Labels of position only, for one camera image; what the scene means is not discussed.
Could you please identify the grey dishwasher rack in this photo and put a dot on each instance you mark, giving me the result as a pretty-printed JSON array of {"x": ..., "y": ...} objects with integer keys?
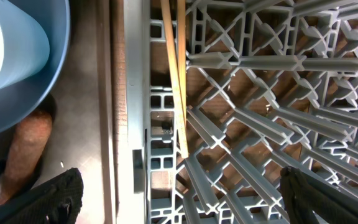
[{"x": 269, "y": 84}]

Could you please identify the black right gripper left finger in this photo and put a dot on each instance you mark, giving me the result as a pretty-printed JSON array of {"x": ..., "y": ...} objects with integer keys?
[{"x": 58, "y": 200}]

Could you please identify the light blue cup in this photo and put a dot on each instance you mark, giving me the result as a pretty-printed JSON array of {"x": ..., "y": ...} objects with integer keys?
[{"x": 24, "y": 45}]

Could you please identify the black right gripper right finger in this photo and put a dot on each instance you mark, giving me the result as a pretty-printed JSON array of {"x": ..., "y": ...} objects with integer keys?
[{"x": 305, "y": 198}]

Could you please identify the orange carrot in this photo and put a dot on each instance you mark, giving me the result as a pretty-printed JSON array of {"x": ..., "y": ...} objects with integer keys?
[{"x": 29, "y": 141}]

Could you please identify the dark blue plate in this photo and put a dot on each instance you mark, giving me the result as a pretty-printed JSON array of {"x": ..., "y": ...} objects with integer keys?
[{"x": 20, "y": 99}]

